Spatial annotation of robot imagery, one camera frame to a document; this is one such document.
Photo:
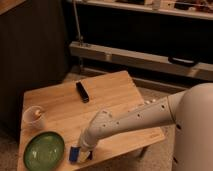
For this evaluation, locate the long grey case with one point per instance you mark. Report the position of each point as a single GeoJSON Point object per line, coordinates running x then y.
{"type": "Point", "coordinates": [140, 60]}

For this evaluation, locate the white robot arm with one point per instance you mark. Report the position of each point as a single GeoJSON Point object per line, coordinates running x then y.
{"type": "Point", "coordinates": [103, 124]}

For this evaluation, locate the black case handle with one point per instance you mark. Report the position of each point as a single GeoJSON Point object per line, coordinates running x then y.
{"type": "Point", "coordinates": [182, 62]}

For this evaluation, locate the upper shelf board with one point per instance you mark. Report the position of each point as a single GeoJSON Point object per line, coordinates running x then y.
{"type": "Point", "coordinates": [143, 8]}

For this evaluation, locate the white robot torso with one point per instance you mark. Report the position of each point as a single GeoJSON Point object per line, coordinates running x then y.
{"type": "Point", "coordinates": [193, 148]}

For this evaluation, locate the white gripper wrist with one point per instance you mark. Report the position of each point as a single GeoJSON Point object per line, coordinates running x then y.
{"type": "Point", "coordinates": [87, 143]}

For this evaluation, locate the black remote control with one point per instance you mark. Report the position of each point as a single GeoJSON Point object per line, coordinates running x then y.
{"type": "Point", "coordinates": [82, 92]}

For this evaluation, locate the metal stand pole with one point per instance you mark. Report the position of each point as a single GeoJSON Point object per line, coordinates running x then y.
{"type": "Point", "coordinates": [79, 36]}

